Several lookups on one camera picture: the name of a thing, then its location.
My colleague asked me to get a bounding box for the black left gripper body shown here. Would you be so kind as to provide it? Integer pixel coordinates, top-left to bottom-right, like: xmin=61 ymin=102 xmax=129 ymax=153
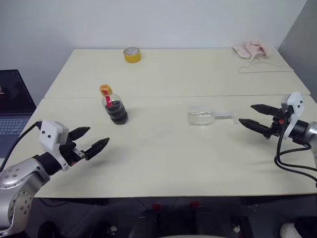
xmin=58 ymin=139 xmax=87 ymax=167

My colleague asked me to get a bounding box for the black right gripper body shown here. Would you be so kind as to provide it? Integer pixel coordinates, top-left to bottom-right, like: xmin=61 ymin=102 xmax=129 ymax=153
xmin=263 ymin=107 xmax=291 ymax=141

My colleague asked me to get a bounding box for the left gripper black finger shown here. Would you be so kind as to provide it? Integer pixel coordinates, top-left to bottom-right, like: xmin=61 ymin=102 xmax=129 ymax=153
xmin=67 ymin=126 xmax=91 ymax=143
xmin=84 ymin=137 xmax=110 ymax=161

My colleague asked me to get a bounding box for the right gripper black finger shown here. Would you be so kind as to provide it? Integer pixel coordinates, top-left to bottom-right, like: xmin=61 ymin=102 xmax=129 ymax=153
xmin=238 ymin=118 xmax=271 ymax=136
xmin=250 ymin=104 xmax=282 ymax=118

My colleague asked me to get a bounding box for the dark soda bottle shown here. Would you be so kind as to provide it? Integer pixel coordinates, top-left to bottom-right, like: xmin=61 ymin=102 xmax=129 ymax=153
xmin=100 ymin=93 xmax=129 ymax=125

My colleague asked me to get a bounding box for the yellow bottle cap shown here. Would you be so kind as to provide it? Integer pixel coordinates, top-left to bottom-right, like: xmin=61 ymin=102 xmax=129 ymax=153
xmin=99 ymin=84 xmax=111 ymax=97

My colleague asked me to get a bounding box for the clear wine glass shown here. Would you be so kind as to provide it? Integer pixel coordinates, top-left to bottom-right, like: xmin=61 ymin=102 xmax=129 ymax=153
xmin=187 ymin=105 xmax=240 ymax=127

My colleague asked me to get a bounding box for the pink crumpled cloth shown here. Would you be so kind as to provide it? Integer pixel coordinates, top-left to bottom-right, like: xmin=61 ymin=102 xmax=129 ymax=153
xmin=232 ymin=39 xmax=272 ymax=62

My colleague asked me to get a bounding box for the grey open laptop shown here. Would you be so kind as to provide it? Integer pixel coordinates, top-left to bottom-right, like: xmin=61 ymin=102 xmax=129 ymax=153
xmin=0 ymin=69 xmax=37 ymax=159

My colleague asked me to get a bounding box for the yellow tape roll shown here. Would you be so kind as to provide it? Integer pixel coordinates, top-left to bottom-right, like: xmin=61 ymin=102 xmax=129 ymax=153
xmin=123 ymin=47 xmax=142 ymax=64

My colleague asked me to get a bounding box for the white fuzzy object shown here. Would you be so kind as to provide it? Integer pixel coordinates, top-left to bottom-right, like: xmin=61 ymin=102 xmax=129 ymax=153
xmin=279 ymin=222 xmax=302 ymax=238

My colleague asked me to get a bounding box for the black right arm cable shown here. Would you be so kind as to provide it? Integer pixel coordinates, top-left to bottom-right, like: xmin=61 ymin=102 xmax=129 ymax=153
xmin=273 ymin=128 xmax=317 ymax=189

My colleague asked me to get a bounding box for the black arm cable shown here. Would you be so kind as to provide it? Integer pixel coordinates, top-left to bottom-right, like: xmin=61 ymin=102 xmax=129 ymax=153
xmin=273 ymin=128 xmax=317 ymax=189
xmin=0 ymin=120 xmax=43 ymax=172

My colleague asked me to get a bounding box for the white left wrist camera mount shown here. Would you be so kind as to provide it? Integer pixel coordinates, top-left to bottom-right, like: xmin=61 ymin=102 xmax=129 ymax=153
xmin=39 ymin=120 xmax=70 ymax=172

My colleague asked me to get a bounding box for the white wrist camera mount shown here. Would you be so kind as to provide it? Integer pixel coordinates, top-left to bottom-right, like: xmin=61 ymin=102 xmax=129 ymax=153
xmin=280 ymin=91 xmax=305 ymax=142
xmin=39 ymin=120 xmax=70 ymax=172

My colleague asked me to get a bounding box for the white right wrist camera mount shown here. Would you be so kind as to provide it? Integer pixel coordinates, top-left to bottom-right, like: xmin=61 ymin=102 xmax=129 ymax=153
xmin=280 ymin=91 xmax=305 ymax=142

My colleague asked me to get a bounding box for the thin wire clothes hanger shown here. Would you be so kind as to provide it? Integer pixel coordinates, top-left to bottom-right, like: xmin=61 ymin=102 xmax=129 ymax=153
xmin=238 ymin=60 xmax=294 ymax=74

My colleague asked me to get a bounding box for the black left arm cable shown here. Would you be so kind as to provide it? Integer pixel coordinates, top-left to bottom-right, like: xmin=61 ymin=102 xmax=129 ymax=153
xmin=0 ymin=120 xmax=43 ymax=172

